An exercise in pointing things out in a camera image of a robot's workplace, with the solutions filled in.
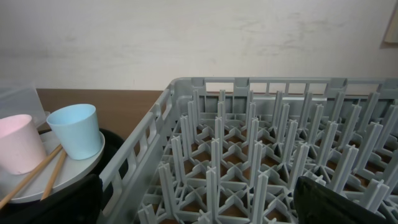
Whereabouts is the blue cup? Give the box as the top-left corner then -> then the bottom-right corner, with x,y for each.
47,104 -> 102,160

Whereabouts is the wooden chopstick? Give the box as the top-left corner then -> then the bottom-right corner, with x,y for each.
41,149 -> 67,200
1,144 -> 62,208

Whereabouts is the round black tray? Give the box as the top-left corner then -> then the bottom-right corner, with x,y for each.
1,128 -> 124,218

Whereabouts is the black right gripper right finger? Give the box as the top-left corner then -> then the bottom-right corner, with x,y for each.
294,176 -> 386,224

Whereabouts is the pink cup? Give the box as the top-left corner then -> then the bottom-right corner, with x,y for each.
1,114 -> 47,175

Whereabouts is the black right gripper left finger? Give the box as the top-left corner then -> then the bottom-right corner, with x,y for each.
1,174 -> 103,224

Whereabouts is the grey dishwasher rack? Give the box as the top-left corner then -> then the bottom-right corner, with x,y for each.
98,78 -> 397,223

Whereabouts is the grey plate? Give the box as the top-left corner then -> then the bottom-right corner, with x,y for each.
1,131 -> 105,203

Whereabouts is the clear plastic bin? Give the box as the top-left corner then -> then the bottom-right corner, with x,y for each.
1,81 -> 49,128

